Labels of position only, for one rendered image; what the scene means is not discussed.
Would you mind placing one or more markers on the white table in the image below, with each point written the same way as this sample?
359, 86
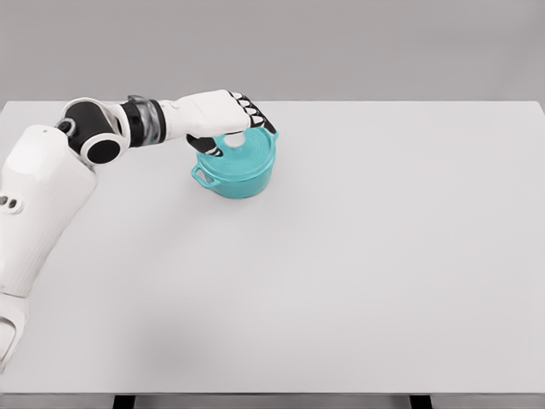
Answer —
298, 255

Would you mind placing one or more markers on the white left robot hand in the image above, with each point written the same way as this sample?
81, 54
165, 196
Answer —
213, 111

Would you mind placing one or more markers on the teal pot lid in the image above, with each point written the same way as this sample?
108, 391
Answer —
251, 149

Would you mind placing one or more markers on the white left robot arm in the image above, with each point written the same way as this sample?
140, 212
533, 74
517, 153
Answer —
47, 183

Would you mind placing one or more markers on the teal pot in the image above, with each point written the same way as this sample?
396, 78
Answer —
238, 181

